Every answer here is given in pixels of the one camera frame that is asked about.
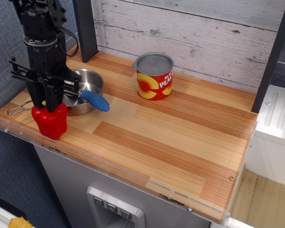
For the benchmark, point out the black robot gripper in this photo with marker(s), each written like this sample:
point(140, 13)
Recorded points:
point(47, 59)

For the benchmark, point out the red toy bell pepper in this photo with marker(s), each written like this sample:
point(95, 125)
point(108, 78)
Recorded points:
point(51, 125)

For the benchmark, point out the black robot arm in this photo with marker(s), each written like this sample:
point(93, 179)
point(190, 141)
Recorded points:
point(41, 19)

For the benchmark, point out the stainless steel pan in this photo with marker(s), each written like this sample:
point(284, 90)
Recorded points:
point(90, 81)

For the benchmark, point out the gray toy fridge cabinet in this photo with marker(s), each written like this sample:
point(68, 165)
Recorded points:
point(70, 180)

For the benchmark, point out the red yellow peaches can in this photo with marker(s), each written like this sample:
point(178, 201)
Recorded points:
point(154, 74)

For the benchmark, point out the silver water dispenser panel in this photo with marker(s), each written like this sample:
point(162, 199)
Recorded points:
point(112, 212)

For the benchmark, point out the black yellow object bottom left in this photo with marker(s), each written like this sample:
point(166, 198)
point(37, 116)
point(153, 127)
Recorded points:
point(9, 212)

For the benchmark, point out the white toy sink counter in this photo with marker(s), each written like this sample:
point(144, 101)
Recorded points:
point(265, 155)

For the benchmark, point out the blue handled metal spatula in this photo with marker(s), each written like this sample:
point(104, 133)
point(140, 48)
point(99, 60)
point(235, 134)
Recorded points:
point(95, 100)

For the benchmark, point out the left dark gray post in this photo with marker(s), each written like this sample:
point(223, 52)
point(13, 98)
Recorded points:
point(85, 28)

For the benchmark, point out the dark gray post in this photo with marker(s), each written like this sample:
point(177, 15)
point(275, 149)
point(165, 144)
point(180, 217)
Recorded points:
point(271, 64)
point(85, 28)

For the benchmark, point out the right dark gray post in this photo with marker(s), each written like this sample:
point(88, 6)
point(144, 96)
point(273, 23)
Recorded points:
point(271, 64)

